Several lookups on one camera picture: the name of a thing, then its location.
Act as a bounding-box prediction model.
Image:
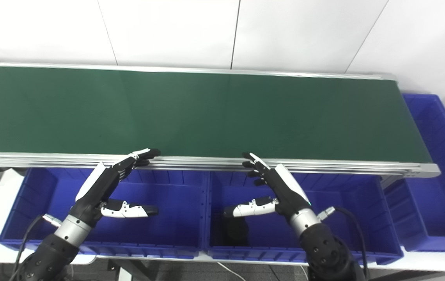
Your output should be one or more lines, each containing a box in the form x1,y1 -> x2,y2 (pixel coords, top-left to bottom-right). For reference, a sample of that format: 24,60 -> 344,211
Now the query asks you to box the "white floor cable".
216,262 -> 247,281

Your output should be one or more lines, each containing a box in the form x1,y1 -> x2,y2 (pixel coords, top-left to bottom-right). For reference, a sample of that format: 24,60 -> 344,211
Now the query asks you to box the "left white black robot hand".
68,148 -> 161,225

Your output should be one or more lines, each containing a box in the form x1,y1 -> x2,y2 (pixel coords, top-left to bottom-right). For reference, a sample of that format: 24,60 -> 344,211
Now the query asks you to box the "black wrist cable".
317,206 -> 370,281
11,214 -> 63,281

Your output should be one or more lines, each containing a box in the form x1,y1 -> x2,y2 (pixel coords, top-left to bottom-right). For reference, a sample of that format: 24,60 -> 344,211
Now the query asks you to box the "black table frame leg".
107,259 -> 151,281

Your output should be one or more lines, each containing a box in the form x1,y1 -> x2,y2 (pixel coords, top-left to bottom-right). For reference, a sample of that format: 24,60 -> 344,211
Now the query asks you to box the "green conveyor belt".
0,61 -> 441,180

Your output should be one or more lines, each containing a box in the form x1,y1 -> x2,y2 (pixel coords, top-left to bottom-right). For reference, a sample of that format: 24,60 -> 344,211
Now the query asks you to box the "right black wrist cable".
317,206 -> 370,281

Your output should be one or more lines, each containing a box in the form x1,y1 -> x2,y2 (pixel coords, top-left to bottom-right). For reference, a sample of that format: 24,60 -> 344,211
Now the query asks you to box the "blue plastic bin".
0,168 -> 209,260
384,94 -> 445,253
206,170 -> 404,267

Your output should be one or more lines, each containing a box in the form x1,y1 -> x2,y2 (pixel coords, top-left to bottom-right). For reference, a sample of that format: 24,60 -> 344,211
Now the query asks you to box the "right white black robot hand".
223,152 -> 312,221

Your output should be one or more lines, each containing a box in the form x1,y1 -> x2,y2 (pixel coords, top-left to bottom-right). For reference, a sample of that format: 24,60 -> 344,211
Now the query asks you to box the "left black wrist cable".
11,214 -> 63,281

